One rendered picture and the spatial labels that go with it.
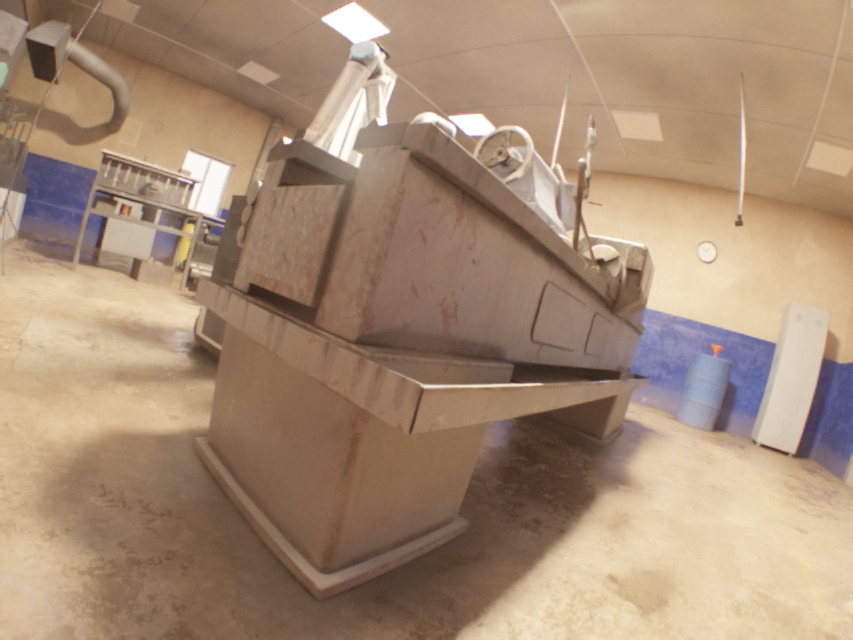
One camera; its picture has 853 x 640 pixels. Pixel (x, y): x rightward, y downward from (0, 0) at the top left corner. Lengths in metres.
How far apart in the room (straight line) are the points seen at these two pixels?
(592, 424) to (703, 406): 2.85
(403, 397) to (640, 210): 6.13
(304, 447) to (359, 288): 0.31
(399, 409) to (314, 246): 0.34
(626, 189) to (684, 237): 1.21
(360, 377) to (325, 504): 0.27
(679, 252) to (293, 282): 5.83
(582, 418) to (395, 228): 2.14
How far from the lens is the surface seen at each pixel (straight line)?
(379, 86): 1.85
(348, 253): 0.65
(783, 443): 5.68
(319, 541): 0.76
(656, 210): 6.45
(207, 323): 2.07
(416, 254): 0.65
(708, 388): 5.23
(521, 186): 1.35
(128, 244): 7.39
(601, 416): 2.56
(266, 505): 0.89
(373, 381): 0.52
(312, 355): 0.63
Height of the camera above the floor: 0.56
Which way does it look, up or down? 3 degrees down
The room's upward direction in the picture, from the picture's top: 16 degrees clockwise
